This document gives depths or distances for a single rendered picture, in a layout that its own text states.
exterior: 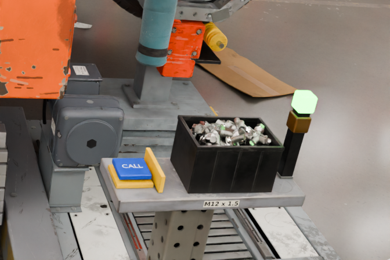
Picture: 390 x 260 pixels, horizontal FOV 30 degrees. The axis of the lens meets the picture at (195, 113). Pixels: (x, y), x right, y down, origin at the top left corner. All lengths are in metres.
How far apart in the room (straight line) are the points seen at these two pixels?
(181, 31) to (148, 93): 0.32
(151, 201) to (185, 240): 0.17
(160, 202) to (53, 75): 0.38
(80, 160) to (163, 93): 0.56
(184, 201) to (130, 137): 0.81
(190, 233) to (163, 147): 0.77
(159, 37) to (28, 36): 0.51
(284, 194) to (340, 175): 1.15
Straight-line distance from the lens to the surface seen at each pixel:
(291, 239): 2.15
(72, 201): 2.07
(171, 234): 1.59
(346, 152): 2.93
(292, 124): 1.60
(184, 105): 2.43
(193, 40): 2.16
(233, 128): 1.55
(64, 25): 1.59
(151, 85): 2.37
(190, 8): 2.13
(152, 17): 1.97
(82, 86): 2.02
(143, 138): 2.30
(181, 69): 2.18
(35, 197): 2.02
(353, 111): 3.32
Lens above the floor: 1.25
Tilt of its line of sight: 25 degrees down
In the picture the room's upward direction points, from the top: 12 degrees clockwise
